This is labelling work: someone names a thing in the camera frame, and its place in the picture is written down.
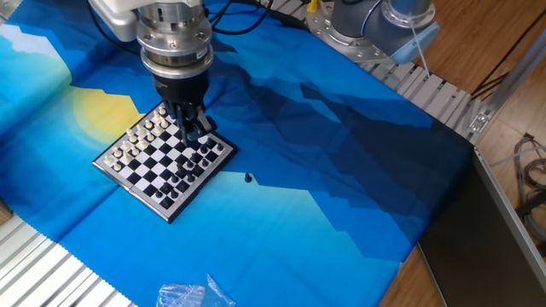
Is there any clear plastic zip bag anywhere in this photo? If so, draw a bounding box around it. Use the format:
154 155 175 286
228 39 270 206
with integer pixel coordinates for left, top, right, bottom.
155 273 237 307

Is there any blue landscape print cloth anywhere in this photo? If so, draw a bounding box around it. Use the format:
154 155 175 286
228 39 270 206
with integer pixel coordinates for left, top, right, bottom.
0 0 474 307

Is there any aluminium frame bar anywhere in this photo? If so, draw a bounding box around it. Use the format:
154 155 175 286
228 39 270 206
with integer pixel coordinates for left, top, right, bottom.
468 36 546 144

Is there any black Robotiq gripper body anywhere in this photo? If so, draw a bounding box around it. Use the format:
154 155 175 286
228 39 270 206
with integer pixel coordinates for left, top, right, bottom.
151 68 212 107

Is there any black wrist box cable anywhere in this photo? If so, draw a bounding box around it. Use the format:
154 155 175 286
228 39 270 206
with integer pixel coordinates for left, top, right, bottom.
86 0 143 55

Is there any white cable tie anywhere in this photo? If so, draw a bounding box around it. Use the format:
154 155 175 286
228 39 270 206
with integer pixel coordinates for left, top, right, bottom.
408 16 432 80

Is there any thick black base cable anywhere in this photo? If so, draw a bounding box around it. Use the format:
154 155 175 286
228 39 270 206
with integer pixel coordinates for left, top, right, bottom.
255 0 309 32

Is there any silver vented wrist box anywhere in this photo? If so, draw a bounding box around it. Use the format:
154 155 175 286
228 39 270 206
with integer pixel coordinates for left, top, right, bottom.
87 0 142 43

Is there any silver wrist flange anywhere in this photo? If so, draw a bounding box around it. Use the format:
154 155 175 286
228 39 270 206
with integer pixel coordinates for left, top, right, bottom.
136 1 214 79

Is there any thin black floor cable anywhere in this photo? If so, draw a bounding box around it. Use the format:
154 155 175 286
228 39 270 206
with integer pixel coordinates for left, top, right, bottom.
470 19 546 101

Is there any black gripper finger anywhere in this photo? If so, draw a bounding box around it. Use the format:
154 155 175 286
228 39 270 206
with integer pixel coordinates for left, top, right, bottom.
186 103 218 143
163 99 191 148

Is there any black panel with silver frame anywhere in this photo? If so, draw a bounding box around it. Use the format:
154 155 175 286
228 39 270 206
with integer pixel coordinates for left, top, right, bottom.
416 147 546 307

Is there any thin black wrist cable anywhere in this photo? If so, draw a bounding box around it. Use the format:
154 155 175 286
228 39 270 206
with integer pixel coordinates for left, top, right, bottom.
207 0 276 36

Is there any black white folding chessboard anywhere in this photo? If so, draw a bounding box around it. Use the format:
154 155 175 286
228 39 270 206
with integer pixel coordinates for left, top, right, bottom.
91 101 238 224

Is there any grey floor cable bundle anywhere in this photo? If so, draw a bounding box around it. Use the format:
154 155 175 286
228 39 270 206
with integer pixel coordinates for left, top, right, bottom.
511 132 546 242

